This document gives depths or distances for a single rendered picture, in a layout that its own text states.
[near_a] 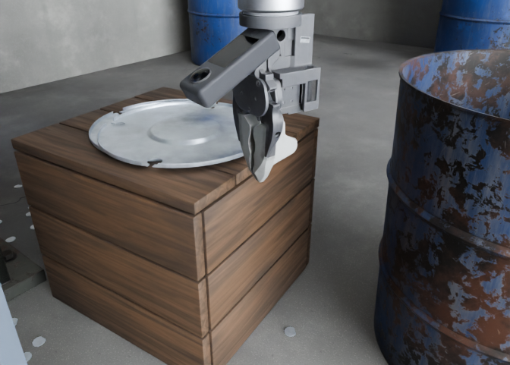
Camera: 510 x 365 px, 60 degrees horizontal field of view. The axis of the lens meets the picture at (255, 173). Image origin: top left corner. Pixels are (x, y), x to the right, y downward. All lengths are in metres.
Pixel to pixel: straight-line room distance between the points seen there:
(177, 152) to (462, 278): 0.43
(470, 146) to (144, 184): 0.41
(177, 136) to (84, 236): 0.23
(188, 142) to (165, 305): 0.26
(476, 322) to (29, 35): 2.33
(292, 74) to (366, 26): 3.13
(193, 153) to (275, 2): 0.28
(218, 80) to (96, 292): 0.52
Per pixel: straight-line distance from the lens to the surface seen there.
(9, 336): 0.40
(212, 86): 0.48
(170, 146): 0.72
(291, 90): 0.55
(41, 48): 2.61
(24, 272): 1.08
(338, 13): 3.75
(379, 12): 3.60
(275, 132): 0.52
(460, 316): 0.69
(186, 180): 0.63
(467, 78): 0.90
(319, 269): 1.02
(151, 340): 0.83
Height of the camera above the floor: 0.64
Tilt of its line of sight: 27 degrees down
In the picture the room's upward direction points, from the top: straight up
